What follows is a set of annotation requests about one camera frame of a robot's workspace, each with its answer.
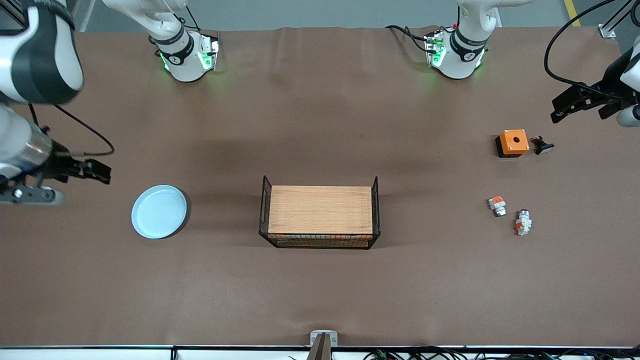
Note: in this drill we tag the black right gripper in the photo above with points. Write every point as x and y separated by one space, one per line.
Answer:
54 164

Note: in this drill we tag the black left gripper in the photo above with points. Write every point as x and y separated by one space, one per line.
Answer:
609 85

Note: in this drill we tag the light blue round plate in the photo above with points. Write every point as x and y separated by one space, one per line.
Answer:
159 212

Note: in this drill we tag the white orange push button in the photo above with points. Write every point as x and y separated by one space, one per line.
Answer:
523 222

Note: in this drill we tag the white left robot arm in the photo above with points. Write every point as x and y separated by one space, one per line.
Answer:
465 60

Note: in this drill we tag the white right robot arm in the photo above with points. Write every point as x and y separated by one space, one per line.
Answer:
30 60

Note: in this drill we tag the black push button head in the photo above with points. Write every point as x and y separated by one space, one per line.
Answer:
541 146

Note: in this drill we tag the orange button box with hole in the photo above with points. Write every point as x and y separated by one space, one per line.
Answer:
513 142

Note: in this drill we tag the small white orange contact block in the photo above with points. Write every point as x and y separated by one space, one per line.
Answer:
497 205

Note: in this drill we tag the brown table cover sheet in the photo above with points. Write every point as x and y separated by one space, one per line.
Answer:
150 290

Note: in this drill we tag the aluminium frame profile with foot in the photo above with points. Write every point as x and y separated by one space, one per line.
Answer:
607 31

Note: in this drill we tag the white table edge rail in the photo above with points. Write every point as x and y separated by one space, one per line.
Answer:
100 354

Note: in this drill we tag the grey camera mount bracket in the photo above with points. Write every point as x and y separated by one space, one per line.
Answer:
323 342

